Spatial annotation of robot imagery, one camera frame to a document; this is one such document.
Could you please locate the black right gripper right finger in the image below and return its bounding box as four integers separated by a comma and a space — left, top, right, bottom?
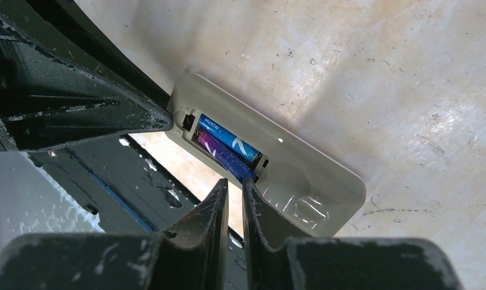
243, 179, 462, 289

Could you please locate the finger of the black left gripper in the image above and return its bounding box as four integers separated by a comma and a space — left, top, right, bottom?
0, 8, 173, 152
27, 0, 170, 109

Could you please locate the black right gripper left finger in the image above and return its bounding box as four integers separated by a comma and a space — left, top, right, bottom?
0, 178, 228, 289

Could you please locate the white remote control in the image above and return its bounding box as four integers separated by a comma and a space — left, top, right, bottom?
167, 74, 366, 236

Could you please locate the purple AAA battery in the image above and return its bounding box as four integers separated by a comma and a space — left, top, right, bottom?
195, 129, 255, 183

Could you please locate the blue AAA battery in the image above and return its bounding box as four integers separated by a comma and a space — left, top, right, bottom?
199, 114, 260, 163

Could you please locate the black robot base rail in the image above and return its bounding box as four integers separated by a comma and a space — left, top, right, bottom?
27, 134, 248, 290

